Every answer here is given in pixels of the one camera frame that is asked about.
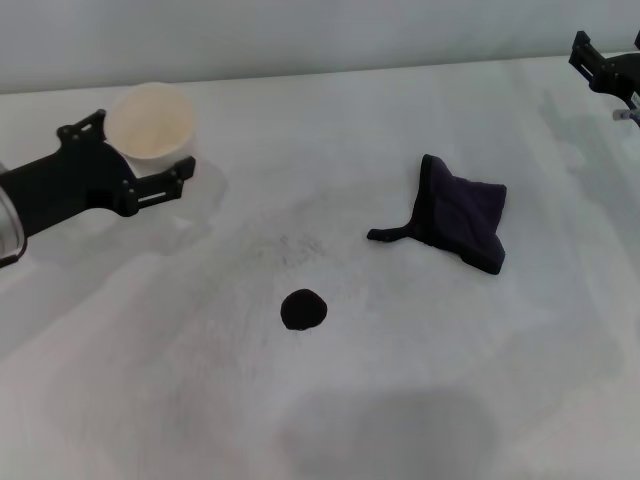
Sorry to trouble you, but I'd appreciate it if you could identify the white paper cup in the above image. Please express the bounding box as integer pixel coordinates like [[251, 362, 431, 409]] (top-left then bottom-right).
[[103, 82, 198, 180]]

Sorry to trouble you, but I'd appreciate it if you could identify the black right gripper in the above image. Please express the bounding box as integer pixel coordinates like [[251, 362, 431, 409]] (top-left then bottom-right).
[[568, 28, 640, 100]]

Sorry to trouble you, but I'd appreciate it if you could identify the black water stain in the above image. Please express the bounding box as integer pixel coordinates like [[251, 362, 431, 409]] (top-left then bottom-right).
[[279, 288, 330, 333]]

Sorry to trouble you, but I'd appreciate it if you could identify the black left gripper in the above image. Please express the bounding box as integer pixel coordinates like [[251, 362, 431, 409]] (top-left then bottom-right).
[[0, 109, 197, 240]]

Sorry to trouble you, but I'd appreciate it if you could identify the dark purple rag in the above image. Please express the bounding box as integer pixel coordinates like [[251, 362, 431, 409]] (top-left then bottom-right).
[[366, 153, 508, 276]]

